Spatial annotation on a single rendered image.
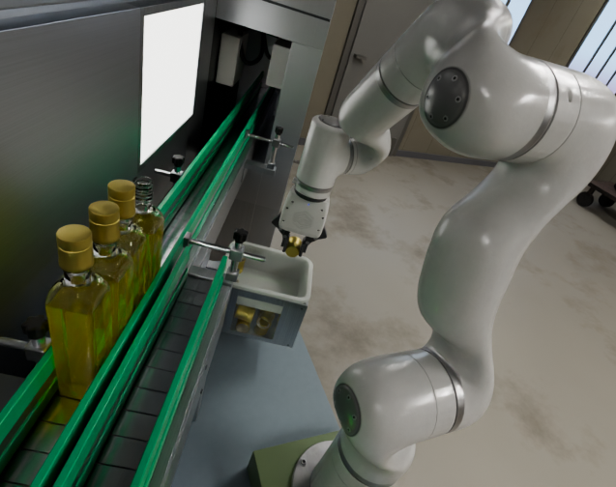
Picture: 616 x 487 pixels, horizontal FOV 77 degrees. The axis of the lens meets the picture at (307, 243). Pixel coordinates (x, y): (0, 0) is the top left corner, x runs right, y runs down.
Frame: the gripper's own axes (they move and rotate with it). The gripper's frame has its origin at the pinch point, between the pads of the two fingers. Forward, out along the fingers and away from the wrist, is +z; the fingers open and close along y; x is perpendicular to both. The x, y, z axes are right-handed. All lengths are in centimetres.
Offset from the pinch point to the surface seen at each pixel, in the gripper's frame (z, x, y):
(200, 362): 2.7, -36.2, -11.3
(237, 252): -5.4, -15.1, -11.4
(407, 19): -29, 381, 63
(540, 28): -58, 465, 226
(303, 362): 33.3, -7.3, 11.9
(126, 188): -25.4, -32.7, -25.5
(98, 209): -26, -39, -26
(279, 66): -20, 80, -21
